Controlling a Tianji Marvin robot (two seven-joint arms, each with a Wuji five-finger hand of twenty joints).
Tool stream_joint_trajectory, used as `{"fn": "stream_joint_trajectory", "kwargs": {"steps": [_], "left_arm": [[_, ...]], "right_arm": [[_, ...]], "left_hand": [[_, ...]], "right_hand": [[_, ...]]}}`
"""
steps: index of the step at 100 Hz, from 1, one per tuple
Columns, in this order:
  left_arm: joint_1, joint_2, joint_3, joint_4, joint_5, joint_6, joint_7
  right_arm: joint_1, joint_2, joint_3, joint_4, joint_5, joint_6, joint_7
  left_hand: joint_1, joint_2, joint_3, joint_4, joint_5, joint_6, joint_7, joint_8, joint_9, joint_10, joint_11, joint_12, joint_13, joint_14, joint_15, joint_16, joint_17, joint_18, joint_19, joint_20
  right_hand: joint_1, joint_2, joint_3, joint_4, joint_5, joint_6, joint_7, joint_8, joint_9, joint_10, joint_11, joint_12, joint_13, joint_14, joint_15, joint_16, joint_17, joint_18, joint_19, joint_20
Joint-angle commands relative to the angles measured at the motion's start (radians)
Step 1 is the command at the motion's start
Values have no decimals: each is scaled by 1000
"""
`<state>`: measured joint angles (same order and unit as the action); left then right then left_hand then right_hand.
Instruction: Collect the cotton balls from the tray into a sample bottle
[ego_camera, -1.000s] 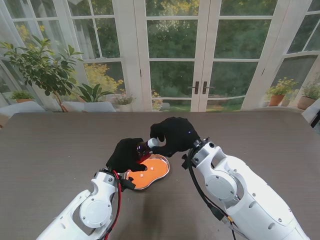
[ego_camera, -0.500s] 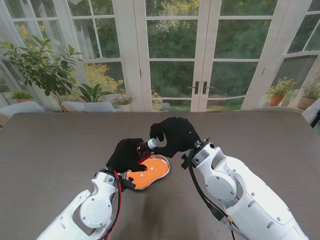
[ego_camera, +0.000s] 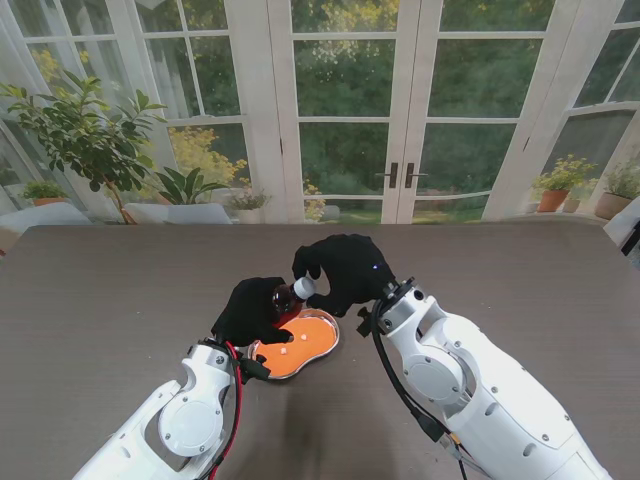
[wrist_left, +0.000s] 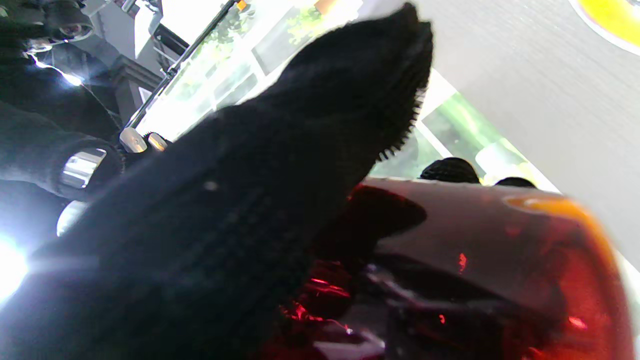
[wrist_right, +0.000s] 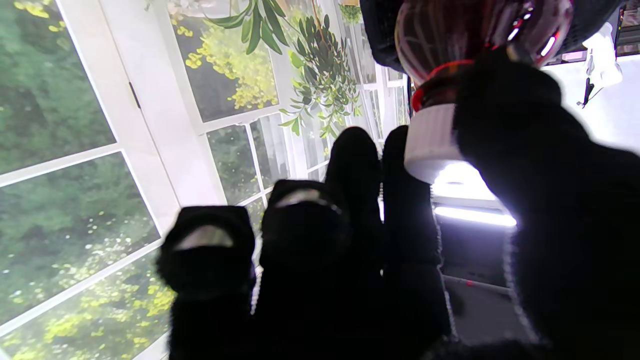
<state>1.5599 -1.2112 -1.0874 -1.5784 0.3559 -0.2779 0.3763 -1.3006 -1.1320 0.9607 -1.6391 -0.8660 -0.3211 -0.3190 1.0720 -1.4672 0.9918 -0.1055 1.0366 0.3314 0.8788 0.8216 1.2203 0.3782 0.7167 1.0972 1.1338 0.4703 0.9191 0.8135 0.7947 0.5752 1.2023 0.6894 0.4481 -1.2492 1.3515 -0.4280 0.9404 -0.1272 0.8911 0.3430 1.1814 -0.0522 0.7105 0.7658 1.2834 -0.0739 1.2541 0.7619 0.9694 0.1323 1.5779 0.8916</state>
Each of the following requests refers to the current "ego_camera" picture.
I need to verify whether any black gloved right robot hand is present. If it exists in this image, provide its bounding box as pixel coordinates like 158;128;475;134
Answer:
292;233;397;319

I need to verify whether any red cable on left arm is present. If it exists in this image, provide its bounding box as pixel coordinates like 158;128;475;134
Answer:
202;342;245;480

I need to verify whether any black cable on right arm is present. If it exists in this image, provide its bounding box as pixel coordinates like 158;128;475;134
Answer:
370;299;476;476

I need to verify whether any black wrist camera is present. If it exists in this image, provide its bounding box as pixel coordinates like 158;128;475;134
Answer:
356;307;376;339
238;352;272;382

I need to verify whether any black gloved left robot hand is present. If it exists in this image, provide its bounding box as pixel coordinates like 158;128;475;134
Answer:
210;276;296;348

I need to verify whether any white panel with black frame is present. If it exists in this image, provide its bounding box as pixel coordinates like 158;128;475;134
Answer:
602;197;640;257

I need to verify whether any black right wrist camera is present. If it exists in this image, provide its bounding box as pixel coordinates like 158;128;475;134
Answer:
356;307;376;339

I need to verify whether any kidney steel tray orange liner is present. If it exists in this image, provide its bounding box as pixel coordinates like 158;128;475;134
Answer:
248;308;342;383

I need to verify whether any red transparent sample bottle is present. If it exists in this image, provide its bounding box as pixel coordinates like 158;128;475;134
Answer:
270;283;304;327

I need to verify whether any printed garden window backdrop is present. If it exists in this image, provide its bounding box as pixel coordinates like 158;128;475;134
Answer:
0;0;640;226

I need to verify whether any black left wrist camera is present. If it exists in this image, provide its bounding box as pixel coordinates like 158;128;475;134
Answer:
238;352;272;382

